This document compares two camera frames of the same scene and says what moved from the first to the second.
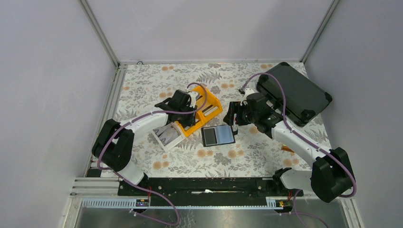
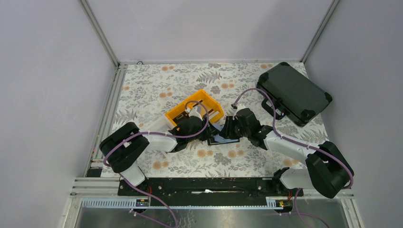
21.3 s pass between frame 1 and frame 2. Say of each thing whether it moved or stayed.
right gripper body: moved
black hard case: stayed
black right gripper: stayed
